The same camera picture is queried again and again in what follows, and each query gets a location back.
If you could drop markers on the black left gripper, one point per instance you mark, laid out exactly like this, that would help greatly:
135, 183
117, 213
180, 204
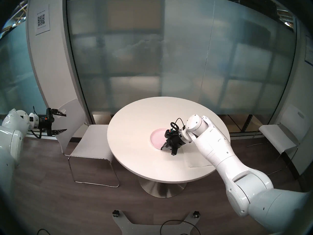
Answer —
45, 122

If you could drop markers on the QR code paper sign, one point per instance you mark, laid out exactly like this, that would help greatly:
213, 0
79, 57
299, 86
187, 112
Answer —
42, 20

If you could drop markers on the black star knob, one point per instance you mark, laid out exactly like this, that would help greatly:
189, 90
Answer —
116, 213
195, 214

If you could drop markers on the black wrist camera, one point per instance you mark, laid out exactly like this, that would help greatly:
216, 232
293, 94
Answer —
44, 118
169, 133

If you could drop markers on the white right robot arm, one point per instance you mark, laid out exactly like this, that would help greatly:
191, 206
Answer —
220, 158

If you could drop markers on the metal shelf rack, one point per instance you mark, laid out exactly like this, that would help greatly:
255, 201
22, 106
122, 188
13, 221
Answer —
247, 123

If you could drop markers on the silver table pedestal base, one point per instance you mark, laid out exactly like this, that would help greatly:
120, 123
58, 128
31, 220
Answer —
161, 189

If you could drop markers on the pink round plate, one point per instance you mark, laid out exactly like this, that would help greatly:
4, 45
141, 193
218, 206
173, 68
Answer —
156, 139

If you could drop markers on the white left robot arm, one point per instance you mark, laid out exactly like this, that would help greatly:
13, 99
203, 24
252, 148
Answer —
12, 139

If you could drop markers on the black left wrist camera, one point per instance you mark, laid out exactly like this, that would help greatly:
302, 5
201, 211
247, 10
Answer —
44, 118

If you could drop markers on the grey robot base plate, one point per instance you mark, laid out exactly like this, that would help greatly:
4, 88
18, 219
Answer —
124, 224

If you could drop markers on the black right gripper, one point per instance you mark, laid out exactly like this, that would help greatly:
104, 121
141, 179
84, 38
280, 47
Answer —
176, 142

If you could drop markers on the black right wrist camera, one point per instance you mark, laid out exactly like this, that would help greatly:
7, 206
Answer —
169, 133

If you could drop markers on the white paper napkin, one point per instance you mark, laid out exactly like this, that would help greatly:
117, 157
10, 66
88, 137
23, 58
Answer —
193, 158

